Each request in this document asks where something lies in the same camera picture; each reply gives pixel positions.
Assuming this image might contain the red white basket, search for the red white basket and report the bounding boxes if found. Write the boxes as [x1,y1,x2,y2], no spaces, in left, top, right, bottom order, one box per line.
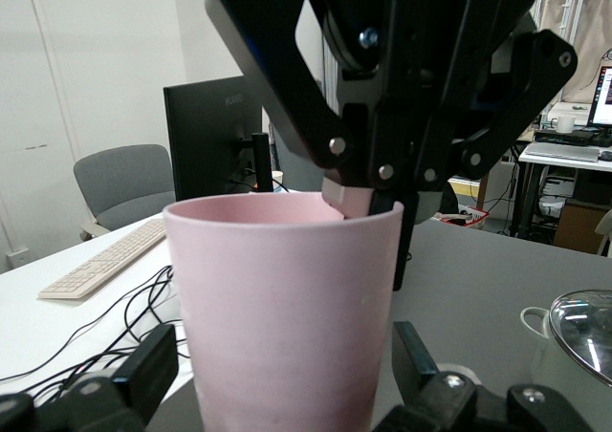
[442,205,492,230]

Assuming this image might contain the pink plastic cup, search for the pink plastic cup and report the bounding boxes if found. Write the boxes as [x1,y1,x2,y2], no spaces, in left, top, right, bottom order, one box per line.
[162,190,405,432]

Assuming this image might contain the lit computer monitor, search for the lit computer monitor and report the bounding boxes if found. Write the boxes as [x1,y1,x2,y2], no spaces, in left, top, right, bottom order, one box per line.
[586,64,612,130]

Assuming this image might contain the brown cardboard box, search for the brown cardboard box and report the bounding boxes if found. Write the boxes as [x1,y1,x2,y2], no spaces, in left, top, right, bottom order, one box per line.
[557,197,612,256]

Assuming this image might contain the grey office chair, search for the grey office chair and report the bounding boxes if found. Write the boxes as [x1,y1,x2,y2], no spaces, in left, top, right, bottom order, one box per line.
[73,143,177,242]

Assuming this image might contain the black computer monitor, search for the black computer monitor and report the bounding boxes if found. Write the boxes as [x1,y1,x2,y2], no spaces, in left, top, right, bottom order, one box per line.
[163,75,265,203]

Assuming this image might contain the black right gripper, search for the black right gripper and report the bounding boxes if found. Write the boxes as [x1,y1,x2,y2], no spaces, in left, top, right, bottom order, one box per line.
[205,0,474,219]

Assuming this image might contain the beige curtain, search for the beige curtain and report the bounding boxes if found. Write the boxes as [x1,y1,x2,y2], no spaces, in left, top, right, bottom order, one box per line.
[539,0,612,103]

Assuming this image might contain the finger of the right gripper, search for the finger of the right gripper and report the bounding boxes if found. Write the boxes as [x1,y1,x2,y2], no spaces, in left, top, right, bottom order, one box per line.
[372,0,579,293]

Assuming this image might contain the black flat device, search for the black flat device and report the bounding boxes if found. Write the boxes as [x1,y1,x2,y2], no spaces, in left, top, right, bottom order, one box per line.
[534,129,597,146]

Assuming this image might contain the white cooking pot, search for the white cooking pot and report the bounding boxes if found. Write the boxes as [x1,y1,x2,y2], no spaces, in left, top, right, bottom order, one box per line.
[519,305,612,432]

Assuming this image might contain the silver flat keyboard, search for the silver flat keyboard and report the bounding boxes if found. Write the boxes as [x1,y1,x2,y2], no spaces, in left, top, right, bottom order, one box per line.
[524,143,601,159]

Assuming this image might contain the white desk black legs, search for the white desk black legs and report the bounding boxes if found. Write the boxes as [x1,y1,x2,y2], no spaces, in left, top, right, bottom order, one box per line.
[509,142,612,242]

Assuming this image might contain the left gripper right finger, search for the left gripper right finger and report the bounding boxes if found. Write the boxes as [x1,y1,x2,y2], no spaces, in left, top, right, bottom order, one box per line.
[370,320,594,432]

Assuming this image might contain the glass pot lid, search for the glass pot lid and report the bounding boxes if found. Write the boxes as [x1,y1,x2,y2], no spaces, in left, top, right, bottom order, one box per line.
[547,288,612,388]

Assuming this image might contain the thin black cable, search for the thin black cable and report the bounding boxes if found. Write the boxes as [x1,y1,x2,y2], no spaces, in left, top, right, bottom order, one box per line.
[0,264,173,388]
[61,264,187,356]

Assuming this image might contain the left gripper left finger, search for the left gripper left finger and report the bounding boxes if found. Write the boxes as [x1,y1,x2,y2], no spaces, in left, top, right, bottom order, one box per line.
[0,323,181,432]

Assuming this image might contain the white keyboard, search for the white keyboard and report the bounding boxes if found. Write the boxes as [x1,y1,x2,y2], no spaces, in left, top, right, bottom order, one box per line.
[37,217,168,302]

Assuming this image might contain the black monitor pole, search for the black monitor pole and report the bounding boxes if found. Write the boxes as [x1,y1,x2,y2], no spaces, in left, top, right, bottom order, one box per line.
[251,133,274,195]

